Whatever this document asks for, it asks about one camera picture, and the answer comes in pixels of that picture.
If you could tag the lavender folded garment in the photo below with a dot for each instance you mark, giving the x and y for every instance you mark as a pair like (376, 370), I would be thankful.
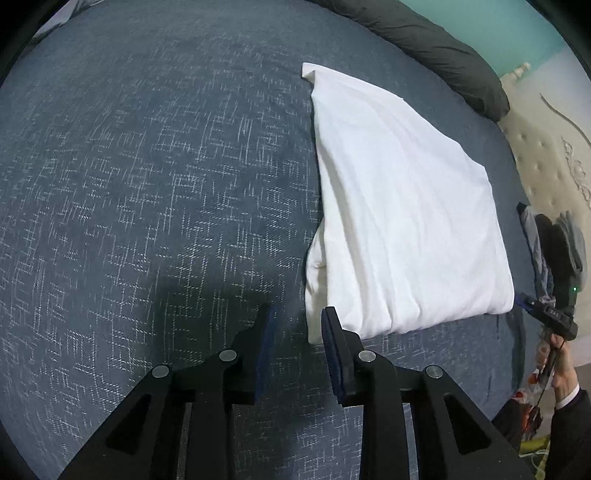
(535, 249)

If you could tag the light grey blanket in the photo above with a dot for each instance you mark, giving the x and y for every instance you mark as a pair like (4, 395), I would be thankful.
(60, 14)

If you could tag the white t-shirt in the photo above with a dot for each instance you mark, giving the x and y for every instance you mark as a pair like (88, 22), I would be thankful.
(406, 207)

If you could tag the grey folded sweatshirt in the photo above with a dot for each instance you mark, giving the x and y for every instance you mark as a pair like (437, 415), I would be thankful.
(575, 240)

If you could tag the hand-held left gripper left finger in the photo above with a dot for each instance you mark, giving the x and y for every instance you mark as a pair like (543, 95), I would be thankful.
(265, 350)

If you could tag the cream tufted headboard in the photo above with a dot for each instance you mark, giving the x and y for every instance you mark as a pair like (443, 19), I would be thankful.
(549, 161)

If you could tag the dark grey long pillow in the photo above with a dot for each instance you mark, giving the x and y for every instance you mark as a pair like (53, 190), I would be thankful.
(438, 50)

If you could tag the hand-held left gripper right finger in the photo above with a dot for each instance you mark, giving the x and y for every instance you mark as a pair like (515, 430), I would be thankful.
(330, 350)

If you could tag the person's right hand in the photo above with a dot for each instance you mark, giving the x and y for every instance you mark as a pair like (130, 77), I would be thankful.
(563, 374)

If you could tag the blue-grey bed sheet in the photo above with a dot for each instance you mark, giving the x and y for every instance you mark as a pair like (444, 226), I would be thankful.
(138, 184)

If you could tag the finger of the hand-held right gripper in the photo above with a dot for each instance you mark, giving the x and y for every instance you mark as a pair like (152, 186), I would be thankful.
(531, 304)

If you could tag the person's right forearm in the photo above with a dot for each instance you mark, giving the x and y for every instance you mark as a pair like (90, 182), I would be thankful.
(568, 438)

